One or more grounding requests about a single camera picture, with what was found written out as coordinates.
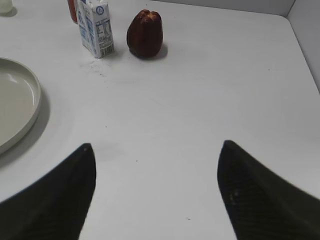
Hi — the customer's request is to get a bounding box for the dark red bell pepper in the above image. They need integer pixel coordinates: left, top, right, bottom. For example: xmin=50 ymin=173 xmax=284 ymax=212
xmin=126 ymin=9 xmax=163 ymax=59

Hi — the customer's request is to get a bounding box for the pale green round object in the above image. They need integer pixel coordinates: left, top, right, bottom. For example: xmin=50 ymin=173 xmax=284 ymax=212
xmin=0 ymin=0 xmax=13 ymax=14

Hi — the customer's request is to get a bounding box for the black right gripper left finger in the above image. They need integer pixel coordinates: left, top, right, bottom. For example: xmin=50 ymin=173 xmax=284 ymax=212
xmin=0 ymin=143 xmax=97 ymax=240

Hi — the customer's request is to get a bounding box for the white blue milk carton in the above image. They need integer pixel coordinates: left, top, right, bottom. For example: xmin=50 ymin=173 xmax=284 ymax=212
xmin=76 ymin=0 xmax=114 ymax=59

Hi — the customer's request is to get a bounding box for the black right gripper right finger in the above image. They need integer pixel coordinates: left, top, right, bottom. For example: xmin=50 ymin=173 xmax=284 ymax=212
xmin=217 ymin=140 xmax=320 ymax=240

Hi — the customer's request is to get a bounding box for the grey round plate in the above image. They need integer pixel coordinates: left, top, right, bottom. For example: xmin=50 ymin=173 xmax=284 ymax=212
xmin=0 ymin=57 xmax=42 ymax=154

